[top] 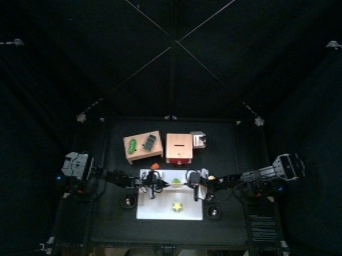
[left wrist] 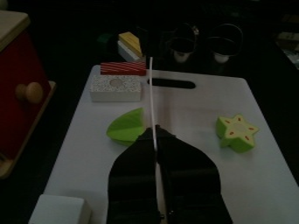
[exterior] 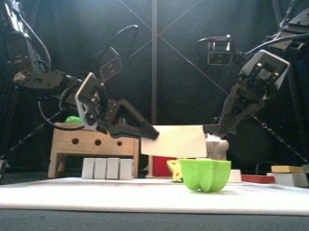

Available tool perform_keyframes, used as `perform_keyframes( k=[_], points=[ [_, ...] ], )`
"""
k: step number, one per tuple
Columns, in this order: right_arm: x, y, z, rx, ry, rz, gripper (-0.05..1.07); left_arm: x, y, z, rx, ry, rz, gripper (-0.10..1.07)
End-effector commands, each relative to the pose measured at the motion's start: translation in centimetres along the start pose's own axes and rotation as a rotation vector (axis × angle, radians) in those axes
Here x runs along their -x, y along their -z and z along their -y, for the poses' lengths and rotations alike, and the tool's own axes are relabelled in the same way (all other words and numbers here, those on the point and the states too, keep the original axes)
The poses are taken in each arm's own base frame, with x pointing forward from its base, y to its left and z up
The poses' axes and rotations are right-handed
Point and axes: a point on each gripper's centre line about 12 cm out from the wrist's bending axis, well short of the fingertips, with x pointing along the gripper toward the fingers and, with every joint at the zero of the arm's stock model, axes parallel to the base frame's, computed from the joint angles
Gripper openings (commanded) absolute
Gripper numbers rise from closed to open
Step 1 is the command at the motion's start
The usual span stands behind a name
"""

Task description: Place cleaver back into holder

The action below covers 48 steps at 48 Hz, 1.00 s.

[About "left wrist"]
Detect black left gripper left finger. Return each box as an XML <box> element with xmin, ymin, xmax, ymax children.
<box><xmin>106</xmin><ymin>127</ymin><xmax>163</xmax><ymax>224</ymax></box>

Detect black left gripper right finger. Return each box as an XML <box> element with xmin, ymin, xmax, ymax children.
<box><xmin>154</xmin><ymin>124</ymin><xmax>234</xmax><ymax>224</ymax></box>

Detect white toy cleaver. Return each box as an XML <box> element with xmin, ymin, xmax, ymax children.
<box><xmin>147</xmin><ymin>56</ymin><xmax>170</xmax><ymax>224</ymax></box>

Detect white cutting board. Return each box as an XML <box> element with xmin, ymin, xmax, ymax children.
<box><xmin>27</xmin><ymin>64</ymin><xmax>299</xmax><ymax>224</ymax></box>

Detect green wedge toy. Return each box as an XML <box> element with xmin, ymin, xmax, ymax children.
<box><xmin>106</xmin><ymin>107</ymin><xmax>147</xmax><ymax>147</ymax></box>

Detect green star fruit toy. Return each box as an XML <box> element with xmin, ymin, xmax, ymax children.
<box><xmin>215</xmin><ymin>113</ymin><xmax>261</xmax><ymax>154</ymax></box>

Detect white wooden block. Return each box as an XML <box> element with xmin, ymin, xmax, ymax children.
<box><xmin>27</xmin><ymin>193</ymin><xmax>92</xmax><ymax>224</ymax></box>

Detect white speckled rice block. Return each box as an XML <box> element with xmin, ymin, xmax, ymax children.
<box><xmin>90</xmin><ymin>73</ymin><xmax>143</xmax><ymax>103</ymax></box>

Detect red striped fish slice toy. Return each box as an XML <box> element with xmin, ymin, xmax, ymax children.
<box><xmin>99</xmin><ymin>60</ymin><xmax>149</xmax><ymax>77</ymax></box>

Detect red wooden toy cabinet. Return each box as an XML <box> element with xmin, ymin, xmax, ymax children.
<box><xmin>0</xmin><ymin>10</ymin><xmax>58</xmax><ymax>179</ymax></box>

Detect yellow and white sushi toy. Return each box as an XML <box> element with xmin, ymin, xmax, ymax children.
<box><xmin>117</xmin><ymin>31</ymin><xmax>146</xmax><ymax>63</ymax></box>

